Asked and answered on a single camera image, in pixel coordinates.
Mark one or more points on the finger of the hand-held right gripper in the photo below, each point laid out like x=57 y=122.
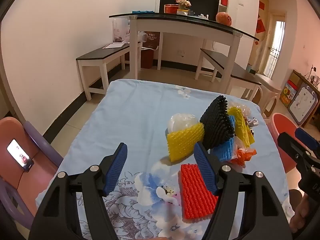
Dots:
x=291 y=146
x=308 y=140

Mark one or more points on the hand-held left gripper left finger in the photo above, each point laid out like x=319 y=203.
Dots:
x=115 y=170

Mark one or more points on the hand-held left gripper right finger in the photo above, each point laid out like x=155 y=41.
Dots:
x=206 y=170

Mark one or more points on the red foam net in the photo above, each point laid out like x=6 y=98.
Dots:
x=195 y=192

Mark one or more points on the pink plastic bucket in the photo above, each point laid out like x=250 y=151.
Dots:
x=281 y=122

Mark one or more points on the blue foam net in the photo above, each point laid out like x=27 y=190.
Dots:
x=225 y=150

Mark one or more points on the yellow foam net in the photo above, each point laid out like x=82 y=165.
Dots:
x=237 y=120
x=182 y=142

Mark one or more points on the orange plastic wrapper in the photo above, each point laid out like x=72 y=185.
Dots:
x=243 y=155

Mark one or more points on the black foam net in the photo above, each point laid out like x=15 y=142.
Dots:
x=216 y=122

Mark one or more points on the white plastic bag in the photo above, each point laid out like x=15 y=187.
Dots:
x=182 y=121

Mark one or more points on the clear plastic wrap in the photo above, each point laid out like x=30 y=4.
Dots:
x=243 y=108

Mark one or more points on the person's right hand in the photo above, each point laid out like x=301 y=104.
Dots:
x=301 y=213

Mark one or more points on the grey monster drawing board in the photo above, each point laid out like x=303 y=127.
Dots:
x=302 y=102

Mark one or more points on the printed fruit box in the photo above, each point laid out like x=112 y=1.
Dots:
x=287 y=95

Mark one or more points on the blue floral tablecloth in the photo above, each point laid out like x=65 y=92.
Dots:
x=125 y=110

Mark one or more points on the wooden desk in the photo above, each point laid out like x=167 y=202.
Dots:
x=308 y=78

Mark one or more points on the beige plastic stool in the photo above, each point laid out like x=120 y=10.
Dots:
x=267 y=82

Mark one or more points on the pink and purple chair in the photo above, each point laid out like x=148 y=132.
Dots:
x=40 y=170

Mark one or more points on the white bench dark top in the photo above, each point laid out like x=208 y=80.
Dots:
x=247 y=76

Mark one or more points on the light blue basket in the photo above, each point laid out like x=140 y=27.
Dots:
x=250 y=69

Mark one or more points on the smartphone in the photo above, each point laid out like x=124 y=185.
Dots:
x=17 y=152

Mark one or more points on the white glazed door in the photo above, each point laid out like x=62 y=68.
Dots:
x=272 y=45

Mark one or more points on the white bench with papers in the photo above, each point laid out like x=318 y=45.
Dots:
x=100 y=53

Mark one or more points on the sheets of paper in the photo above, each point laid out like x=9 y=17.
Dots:
x=115 y=45

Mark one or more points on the clear plastic container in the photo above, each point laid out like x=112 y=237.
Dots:
x=120 y=30

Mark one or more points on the white glass-top dining table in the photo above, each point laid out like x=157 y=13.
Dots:
x=175 y=26

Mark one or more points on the small white table items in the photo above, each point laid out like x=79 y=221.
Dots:
x=203 y=16

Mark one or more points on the white cup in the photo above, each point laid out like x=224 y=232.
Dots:
x=182 y=12

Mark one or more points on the red box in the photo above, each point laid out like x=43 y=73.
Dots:
x=224 y=1

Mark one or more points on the blue tissue pack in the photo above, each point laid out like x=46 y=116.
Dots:
x=142 y=11

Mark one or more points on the red round tin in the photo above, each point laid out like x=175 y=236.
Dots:
x=171 y=9

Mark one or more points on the black monitor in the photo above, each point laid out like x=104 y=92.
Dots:
x=200 y=2

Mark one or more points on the wall outlet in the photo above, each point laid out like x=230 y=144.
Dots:
x=181 y=53

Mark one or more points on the large red diamond wall decoration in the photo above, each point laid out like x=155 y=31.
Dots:
x=261 y=25

